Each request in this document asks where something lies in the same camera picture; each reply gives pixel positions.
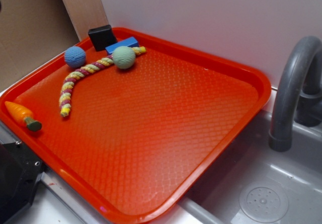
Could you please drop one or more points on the green textured ball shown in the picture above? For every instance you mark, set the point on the green textured ball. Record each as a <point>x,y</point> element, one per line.
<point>123,57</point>

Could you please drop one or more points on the orange plastic tray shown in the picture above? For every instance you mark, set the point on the orange plastic tray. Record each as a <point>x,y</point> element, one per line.
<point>136,140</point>

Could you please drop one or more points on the blue rectangular block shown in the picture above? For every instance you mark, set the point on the blue rectangular block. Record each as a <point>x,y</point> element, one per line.
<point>128,42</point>

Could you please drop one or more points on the blue textured ball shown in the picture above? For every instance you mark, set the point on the blue textured ball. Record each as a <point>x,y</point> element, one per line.
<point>75,57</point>

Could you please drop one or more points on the grey plastic sink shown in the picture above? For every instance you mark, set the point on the grey plastic sink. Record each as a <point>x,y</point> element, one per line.
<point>251,183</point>

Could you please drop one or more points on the wooden board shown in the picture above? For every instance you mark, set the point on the wooden board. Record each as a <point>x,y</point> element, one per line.
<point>85,15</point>

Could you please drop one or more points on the grey plastic faucet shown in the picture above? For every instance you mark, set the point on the grey plastic faucet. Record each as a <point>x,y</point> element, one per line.
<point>298,97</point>

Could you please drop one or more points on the orange toy carrot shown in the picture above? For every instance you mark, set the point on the orange toy carrot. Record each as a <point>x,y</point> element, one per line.
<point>23,116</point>

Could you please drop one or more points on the multicoloured twisted rope toy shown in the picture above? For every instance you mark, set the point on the multicoloured twisted rope toy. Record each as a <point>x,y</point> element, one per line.
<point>82,72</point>

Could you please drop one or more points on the black metal bracket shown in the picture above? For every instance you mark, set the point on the black metal bracket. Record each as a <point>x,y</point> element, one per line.
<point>21,171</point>

